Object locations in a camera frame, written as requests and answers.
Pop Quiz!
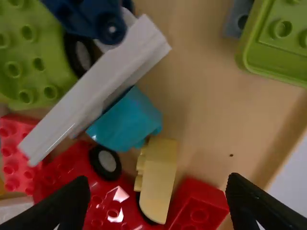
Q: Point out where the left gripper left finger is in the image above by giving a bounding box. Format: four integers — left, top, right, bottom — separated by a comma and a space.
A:
0, 175, 91, 230

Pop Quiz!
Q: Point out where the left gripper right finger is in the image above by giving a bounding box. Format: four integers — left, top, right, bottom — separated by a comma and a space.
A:
224, 172, 307, 230

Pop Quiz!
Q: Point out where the yellow toy car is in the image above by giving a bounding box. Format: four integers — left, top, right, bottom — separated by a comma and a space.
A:
133, 138, 178, 226

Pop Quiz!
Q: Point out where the red toy brick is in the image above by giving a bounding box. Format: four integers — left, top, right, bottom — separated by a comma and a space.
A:
165, 177, 230, 230

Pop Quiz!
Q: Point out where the red studded toy plate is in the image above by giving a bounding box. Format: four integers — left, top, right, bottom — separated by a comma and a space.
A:
0, 114, 52, 196

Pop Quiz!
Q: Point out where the teal toy brick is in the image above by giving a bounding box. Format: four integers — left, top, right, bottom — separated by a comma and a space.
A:
85, 85, 164, 153

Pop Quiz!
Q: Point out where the white toy brick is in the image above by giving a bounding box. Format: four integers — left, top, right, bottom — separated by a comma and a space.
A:
18, 13, 173, 167

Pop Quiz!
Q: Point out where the tan tray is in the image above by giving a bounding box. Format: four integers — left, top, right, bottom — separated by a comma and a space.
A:
0, 0, 307, 230

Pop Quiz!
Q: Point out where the green studded toy plate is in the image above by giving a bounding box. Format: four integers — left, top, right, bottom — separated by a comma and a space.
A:
0, 0, 79, 111

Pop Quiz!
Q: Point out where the green toy brick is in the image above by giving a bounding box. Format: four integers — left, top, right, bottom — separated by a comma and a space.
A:
236, 0, 307, 88

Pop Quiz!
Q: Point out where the light blue toy brick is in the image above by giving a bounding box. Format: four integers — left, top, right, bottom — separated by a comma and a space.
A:
223, 0, 255, 39

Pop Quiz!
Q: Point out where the dark blue toy car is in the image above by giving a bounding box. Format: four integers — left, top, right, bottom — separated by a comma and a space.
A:
39, 0, 135, 79

